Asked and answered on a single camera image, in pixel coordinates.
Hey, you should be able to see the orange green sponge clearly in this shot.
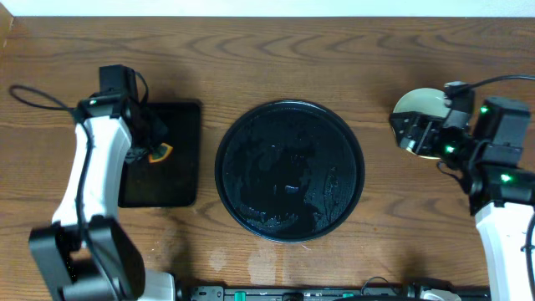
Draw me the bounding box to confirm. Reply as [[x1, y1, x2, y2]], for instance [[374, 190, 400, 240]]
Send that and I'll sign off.
[[148, 143, 173, 164]]

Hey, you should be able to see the light blue plate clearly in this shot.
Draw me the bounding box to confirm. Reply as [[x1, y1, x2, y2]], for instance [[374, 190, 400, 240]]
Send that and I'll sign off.
[[389, 88, 450, 160]]

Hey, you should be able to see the yellow plate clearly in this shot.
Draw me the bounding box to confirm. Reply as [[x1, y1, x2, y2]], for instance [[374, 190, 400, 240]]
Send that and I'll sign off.
[[392, 129, 440, 161]]

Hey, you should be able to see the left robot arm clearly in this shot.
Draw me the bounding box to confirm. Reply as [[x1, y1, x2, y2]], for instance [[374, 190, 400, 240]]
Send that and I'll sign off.
[[28, 94, 177, 300]]

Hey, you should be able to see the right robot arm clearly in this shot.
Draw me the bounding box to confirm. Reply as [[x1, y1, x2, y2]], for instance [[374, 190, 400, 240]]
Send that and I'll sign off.
[[389, 82, 534, 300]]

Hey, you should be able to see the black rectangular tray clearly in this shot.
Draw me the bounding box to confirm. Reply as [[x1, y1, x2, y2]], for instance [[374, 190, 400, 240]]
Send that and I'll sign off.
[[118, 99, 201, 208]]

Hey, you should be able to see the round black tray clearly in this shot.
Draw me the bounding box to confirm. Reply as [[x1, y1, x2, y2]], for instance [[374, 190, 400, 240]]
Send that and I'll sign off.
[[214, 99, 365, 242]]

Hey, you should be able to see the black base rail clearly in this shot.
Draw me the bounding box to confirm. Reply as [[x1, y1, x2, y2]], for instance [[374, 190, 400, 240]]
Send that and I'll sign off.
[[176, 276, 492, 301]]

